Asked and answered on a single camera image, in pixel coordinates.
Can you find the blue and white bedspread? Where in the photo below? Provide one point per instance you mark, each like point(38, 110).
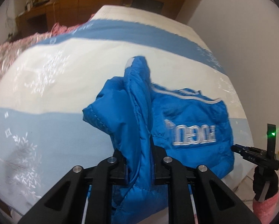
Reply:
point(60, 74)

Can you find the black monitor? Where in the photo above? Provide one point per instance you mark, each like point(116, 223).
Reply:
point(147, 4)

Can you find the person's right forearm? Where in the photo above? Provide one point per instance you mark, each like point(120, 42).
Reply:
point(266, 208)

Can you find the cream mattress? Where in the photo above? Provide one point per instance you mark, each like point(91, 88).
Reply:
point(141, 16)

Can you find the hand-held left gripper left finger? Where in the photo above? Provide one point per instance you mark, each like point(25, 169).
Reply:
point(117, 165)

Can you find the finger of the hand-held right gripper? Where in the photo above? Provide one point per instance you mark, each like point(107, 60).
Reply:
point(238, 149)

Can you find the blue puffer jacket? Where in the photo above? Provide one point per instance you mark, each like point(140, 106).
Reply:
point(195, 114)

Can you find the wooden desk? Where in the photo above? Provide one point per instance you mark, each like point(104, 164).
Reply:
point(39, 14)

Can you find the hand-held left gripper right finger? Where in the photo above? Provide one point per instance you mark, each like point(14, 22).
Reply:
point(160, 165)

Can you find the wooden wardrobe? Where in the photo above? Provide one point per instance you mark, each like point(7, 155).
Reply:
point(92, 0)

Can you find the person's right hand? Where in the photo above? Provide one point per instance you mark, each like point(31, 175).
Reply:
point(272, 182)

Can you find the pink floral quilt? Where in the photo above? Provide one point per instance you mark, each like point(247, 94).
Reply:
point(13, 43)

